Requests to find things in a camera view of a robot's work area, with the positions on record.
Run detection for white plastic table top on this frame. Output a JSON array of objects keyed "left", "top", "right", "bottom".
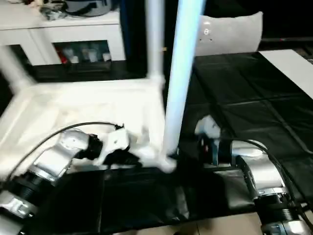
[{"left": 0, "top": 78, "right": 178, "bottom": 183}]

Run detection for white plastic table leg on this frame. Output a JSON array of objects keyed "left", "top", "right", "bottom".
[
  {"left": 145, "top": 0, "right": 166, "bottom": 88},
  {"left": 160, "top": 0, "right": 206, "bottom": 158},
  {"left": 0, "top": 45, "right": 36, "bottom": 92}
]

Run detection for black work mat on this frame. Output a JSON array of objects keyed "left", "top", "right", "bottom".
[{"left": 0, "top": 51, "right": 313, "bottom": 233}]

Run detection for white board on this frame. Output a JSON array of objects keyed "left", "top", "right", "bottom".
[{"left": 258, "top": 49, "right": 313, "bottom": 100}]

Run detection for grey cushion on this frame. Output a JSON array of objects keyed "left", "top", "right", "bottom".
[{"left": 195, "top": 12, "right": 264, "bottom": 56}]

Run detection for black cabinet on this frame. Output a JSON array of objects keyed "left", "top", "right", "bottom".
[{"left": 120, "top": 0, "right": 199, "bottom": 79}]

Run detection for white cabinet with glass doors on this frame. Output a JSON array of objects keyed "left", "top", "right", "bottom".
[{"left": 0, "top": 11, "right": 124, "bottom": 68}]

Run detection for dark gear on cabinet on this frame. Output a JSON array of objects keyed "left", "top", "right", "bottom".
[{"left": 41, "top": 0, "right": 119, "bottom": 20}]

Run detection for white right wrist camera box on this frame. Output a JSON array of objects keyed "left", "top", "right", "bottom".
[{"left": 194, "top": 116, "right": 222, "bottom": 143}]

